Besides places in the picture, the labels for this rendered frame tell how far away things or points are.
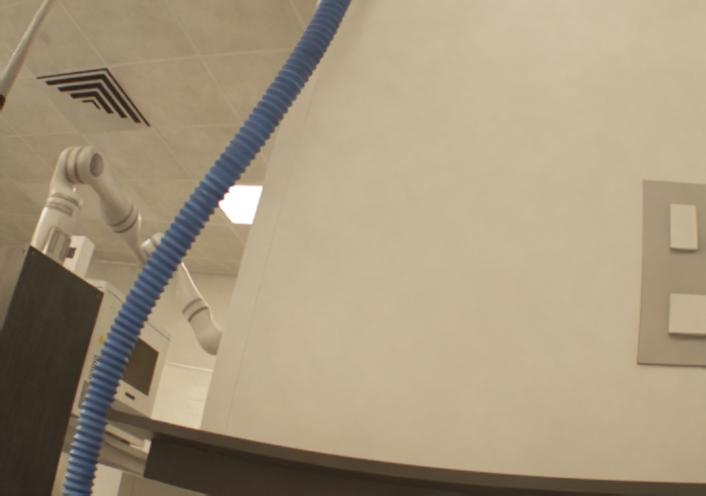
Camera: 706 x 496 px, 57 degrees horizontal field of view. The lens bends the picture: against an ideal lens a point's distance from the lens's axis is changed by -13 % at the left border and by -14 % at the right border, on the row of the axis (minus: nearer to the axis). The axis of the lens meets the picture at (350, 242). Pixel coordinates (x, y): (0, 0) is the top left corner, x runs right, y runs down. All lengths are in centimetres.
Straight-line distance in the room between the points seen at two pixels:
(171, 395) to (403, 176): 531
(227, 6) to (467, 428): 286
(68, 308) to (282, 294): 90
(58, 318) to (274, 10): 207
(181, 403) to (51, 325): 442
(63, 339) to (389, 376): 101
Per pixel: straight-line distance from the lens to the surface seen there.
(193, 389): 594
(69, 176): 178
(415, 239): 76
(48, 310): 157
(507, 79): 86
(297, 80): 84
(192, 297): 198
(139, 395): 302
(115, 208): 186
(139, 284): 79
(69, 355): 161
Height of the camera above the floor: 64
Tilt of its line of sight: 25 degrees up
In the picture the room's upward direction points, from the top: 12 degrees clockwise
